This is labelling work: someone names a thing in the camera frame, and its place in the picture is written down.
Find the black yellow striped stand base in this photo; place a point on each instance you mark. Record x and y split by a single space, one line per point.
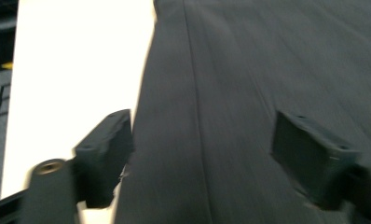
0 46

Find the black floor tape marking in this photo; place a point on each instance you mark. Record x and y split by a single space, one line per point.
2 101

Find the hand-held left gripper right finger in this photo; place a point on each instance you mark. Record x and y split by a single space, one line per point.
311 158

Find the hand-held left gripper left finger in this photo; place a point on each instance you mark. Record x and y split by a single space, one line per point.
104 158

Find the black pants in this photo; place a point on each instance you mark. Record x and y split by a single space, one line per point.
236 93

